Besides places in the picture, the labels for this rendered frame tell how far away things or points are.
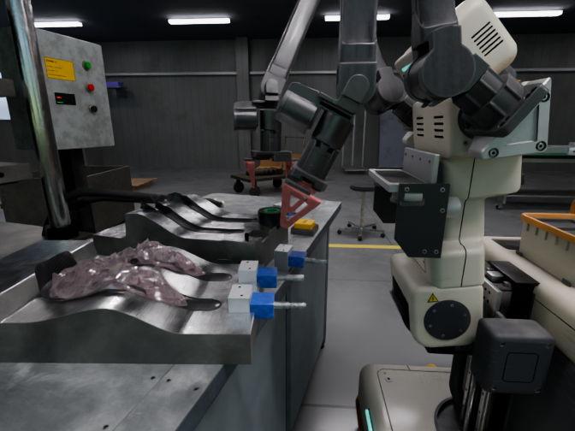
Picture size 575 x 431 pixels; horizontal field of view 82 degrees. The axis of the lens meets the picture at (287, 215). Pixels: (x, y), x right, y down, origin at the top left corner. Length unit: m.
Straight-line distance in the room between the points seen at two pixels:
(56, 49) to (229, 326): 1.23
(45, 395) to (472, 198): 0.83
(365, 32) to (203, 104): 8.92
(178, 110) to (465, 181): 9.13
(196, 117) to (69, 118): 8.05
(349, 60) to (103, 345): 0.58
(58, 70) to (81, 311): 1.08
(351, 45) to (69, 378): 0.65
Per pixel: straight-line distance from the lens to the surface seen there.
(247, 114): 0.88
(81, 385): 0.60
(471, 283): 0.85
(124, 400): 0.55
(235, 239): 0.81
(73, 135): 1.52
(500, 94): 0.62
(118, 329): 0.58
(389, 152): 8.61
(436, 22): 0.60
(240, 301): 0.57
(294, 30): 1.01
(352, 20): 0.59
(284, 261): 0.83
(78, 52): 1.59
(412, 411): 1.28
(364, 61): 0.57
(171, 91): 9.74
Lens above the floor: 1.16
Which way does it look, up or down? 15 degrees down
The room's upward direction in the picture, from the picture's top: straight up
